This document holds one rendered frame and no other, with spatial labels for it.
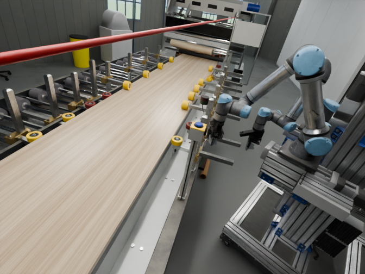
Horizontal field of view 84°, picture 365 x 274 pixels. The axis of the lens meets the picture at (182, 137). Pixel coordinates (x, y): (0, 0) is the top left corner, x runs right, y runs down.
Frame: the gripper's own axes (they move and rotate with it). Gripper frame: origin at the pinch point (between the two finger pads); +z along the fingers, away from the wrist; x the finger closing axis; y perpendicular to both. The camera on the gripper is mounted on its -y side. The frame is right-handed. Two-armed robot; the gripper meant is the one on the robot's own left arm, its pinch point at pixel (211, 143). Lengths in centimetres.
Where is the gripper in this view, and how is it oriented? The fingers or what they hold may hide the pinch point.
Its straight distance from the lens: 137.7
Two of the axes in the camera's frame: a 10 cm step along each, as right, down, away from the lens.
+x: 9.8, 0.9, 1.5
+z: -1.6, 8.2, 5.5
